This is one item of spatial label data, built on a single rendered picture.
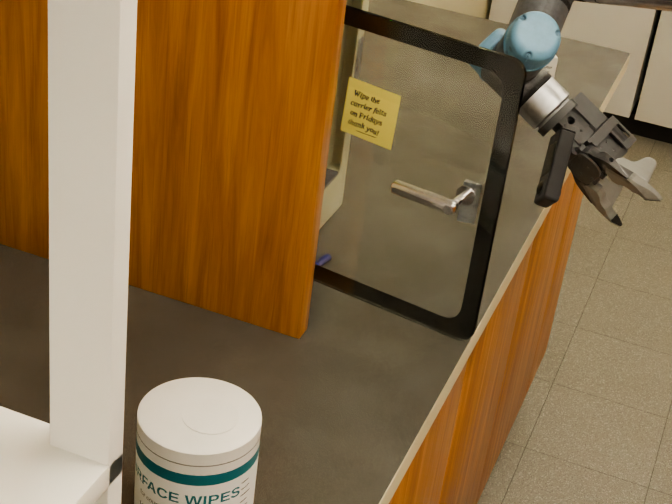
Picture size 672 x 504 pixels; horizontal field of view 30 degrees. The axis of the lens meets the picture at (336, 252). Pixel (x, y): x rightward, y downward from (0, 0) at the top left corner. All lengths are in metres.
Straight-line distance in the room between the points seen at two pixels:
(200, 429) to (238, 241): 0.44
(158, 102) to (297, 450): 0.48
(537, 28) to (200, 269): 0.58
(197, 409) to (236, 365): 0.33
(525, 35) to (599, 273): 2.20
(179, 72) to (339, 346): 0.43
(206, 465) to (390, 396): 0.41
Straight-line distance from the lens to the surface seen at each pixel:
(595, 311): 3.75
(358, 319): 1.77
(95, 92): 0.71
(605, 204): 1.99
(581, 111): 1.95
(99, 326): 0.78
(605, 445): 3.23
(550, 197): 1.89
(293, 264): 1.66
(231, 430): 1.31
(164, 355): 1.67
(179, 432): 1.30
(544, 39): 1.81
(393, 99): 1.58
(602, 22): 4.80
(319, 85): 1.54
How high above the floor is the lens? 1.91
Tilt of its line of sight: 30 degrees down
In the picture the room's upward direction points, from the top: 7 degrees clockwise
